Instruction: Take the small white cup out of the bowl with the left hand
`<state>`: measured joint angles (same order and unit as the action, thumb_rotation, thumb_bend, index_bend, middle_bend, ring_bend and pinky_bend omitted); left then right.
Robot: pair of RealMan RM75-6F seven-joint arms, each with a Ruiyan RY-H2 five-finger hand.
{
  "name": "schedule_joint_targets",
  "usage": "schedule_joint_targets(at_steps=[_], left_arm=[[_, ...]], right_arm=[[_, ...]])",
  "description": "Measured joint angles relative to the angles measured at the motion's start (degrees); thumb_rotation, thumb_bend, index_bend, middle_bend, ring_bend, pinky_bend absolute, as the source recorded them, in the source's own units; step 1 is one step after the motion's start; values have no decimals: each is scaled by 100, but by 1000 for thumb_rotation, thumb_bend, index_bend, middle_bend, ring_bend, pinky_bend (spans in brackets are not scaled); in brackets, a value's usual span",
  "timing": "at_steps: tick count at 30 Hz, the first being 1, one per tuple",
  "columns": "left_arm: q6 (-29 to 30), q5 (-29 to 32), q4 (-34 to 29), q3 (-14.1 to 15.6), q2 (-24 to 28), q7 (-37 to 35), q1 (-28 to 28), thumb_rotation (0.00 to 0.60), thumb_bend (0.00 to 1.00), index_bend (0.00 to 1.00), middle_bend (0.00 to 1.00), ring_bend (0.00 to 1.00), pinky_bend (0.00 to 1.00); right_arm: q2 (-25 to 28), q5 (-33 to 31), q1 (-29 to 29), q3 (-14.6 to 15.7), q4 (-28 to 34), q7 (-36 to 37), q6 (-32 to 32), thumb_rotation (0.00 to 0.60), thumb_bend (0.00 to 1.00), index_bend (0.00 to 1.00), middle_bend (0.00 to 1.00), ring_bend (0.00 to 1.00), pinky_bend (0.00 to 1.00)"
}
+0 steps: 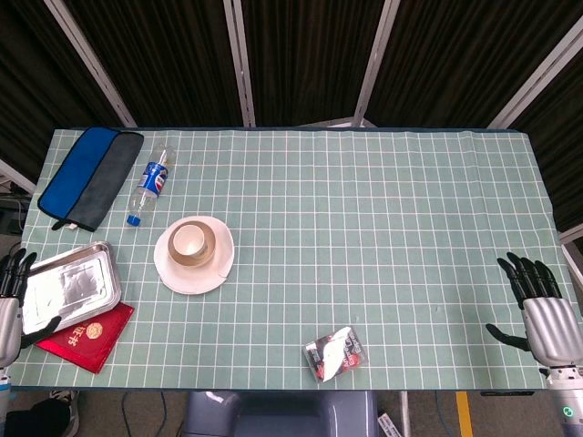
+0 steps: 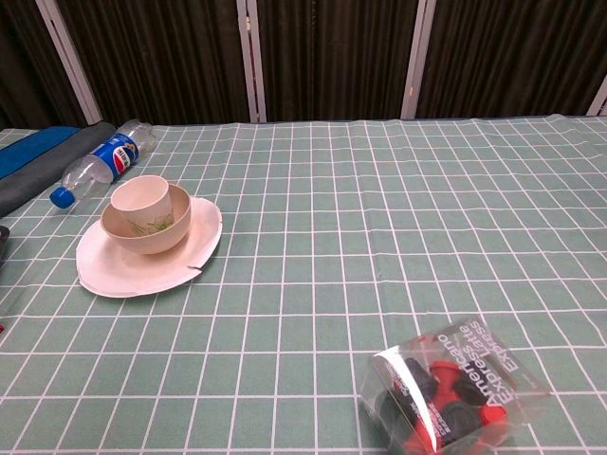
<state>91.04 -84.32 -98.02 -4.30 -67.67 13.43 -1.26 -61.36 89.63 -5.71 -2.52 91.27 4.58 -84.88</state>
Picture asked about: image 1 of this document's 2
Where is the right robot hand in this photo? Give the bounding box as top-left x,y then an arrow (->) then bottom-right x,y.
485,251 -> 583,371

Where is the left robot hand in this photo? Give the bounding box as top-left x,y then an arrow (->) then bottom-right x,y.
0,248 -> 63,368

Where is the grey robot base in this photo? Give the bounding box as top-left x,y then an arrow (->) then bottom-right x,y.
180,390 -> 380,437

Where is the beige cup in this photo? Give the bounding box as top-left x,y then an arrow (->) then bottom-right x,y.
166,220 -> 217,268

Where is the white plate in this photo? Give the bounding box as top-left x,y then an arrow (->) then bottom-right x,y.
153,216 -> 236,296

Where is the rectangular metal tray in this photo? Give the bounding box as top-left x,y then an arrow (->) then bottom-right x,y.
21,240 -> 123,339

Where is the red certificate booklet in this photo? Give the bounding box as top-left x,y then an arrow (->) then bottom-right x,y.
35,301 -> 136,375

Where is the black and white shoe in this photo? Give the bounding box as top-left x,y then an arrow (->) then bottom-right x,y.
47,388 -> 82,437

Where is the blue and grey cloth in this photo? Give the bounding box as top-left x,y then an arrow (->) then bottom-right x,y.
36,127 -> 145,233

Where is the clear plastic Pepsi bottle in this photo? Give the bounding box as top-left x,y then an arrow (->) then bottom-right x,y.
126,143 -> 177,228

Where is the crumpled snack packet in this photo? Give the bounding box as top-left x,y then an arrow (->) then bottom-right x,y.
303,326 -> 369,383

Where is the green checked tablecloth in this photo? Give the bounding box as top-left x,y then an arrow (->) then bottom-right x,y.
8,127 -> 583,391

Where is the black floor cable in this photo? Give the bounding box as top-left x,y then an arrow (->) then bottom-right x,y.
118,390 -> 170,437

